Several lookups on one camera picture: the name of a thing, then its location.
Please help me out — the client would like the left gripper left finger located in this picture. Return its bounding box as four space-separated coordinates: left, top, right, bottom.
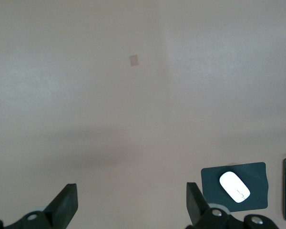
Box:
8 183 79 229

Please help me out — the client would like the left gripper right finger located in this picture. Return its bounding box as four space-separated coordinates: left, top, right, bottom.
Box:
186 182 241 229

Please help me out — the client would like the black mouse pad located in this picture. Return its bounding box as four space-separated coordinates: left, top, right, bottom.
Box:
200 162 270 213

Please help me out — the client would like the white computer mouse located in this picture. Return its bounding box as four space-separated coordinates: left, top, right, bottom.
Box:
219 171 251 204

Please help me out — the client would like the brown tape patch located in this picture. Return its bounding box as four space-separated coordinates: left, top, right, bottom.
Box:
129 54 140 67

